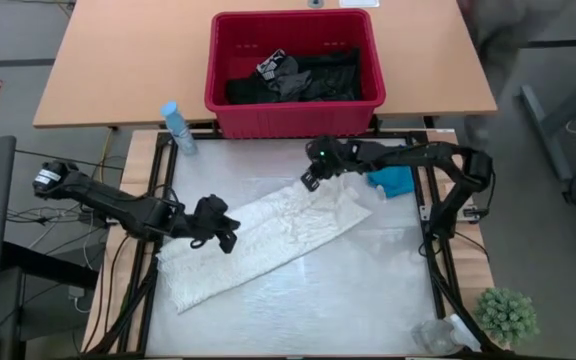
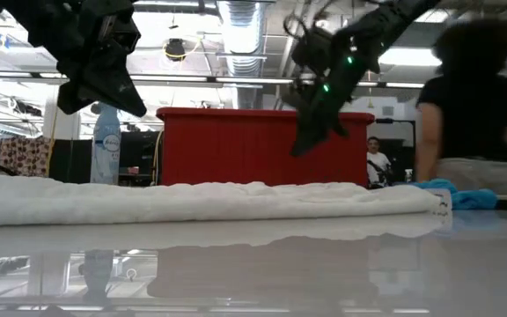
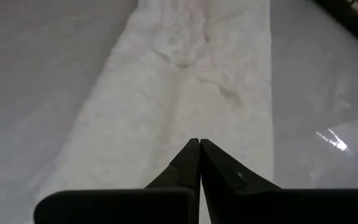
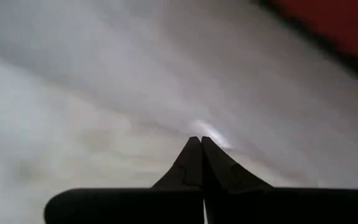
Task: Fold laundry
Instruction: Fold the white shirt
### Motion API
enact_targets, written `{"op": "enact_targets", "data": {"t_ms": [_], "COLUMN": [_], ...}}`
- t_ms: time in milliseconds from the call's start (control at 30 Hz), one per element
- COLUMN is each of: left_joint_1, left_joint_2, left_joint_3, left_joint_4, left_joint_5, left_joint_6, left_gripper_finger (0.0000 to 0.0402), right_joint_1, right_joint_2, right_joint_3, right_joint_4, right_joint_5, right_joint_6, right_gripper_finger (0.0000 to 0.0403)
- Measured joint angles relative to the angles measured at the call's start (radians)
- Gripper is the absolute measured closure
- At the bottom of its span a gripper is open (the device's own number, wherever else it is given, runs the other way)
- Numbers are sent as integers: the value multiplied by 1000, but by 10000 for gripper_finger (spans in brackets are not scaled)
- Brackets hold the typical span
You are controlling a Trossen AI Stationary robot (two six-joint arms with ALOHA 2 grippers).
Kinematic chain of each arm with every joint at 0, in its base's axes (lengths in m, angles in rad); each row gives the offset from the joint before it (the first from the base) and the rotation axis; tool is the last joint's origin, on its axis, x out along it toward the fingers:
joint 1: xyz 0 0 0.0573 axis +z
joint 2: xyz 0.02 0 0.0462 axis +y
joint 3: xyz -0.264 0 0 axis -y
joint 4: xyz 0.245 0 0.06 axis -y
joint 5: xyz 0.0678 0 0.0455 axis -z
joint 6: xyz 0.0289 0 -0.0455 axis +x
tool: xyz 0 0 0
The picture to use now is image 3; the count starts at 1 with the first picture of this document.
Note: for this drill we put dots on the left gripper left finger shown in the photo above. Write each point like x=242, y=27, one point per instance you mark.
x=126, y=207

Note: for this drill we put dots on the white lace garment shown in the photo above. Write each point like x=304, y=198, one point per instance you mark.
x=182, y=93

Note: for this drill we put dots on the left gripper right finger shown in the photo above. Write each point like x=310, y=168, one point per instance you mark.
x=275, y=207

